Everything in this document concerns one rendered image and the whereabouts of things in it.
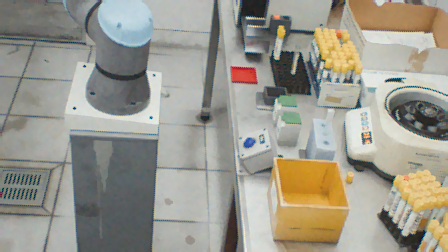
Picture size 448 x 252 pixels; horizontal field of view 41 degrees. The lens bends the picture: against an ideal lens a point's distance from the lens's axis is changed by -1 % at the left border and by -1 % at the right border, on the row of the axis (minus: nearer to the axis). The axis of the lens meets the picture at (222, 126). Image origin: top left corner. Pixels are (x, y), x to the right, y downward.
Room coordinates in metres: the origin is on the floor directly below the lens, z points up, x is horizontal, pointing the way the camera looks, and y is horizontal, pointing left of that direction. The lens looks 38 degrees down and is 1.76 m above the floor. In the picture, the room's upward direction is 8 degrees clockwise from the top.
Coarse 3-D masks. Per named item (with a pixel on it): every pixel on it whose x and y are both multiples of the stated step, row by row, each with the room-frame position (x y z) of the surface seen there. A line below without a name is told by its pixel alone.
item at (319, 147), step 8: (312, 120) 1.07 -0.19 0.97; (320, 120) 1.06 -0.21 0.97; (312, 128) 1.05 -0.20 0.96; (320, 128) 1.04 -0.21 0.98; (328, 128) 1.04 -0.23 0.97; (312, 136) 1.03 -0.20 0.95; (320, 136) 1.01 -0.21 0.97; (328, 136) 1.01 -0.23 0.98; (312, 144) 1.01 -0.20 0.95; (320, 144) 0.98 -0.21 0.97; (328, 144) 0.99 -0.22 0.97; (304, 152) 1.06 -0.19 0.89; (312, 152) 1.00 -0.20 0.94; (320, 152) 0.97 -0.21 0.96; (328, 152) 0.97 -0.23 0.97; (328, 160) 0.97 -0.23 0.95
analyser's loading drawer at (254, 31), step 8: (248, 16) 1.61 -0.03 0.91; (256, 16) 1.61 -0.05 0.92; (248, 24) 1.54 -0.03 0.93; (256, 24) 1.54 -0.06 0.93; (264, 24) 1.55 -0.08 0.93; (248, 32) 1.49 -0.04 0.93; (256, 32) 1.50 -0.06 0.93; (264, 32) 1.50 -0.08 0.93; (248, 40) 1.44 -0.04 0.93; (256, 40) 1.44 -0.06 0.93; (264, 40) 1.45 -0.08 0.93; (248, 48) 1.44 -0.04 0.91; (256, 48) 1.44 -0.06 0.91; (264, 48) 1.45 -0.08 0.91
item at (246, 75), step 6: (234, 66) 1.38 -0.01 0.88; (240, 66) 1.38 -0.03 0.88; (234, 72) 1.36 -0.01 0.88; (240, 72) 1.36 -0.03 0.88; (246, 72) 1.36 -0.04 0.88; (252, 72) 1.37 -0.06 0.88; (234, 78) 1.33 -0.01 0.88; (240, 78) 1.33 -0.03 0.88; (246, 78) 1.34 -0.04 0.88; (252, 78) 1.34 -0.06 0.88
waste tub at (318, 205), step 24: (288, 168) 0.92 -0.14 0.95; (312, 168) 0.93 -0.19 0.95; (336, 168) 0.92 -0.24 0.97; (288, 192) 0.92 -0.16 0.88; (312, 192) 0.93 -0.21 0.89; (336, 192) 0.89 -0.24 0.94; (288, 216) 0.79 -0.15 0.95; (312, 216) 0.80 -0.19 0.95; (336, 216) 0.80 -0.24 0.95; (288, 240) 0.79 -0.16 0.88; (312, 240) 0.80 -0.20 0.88; (336, 240) 0.81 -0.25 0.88
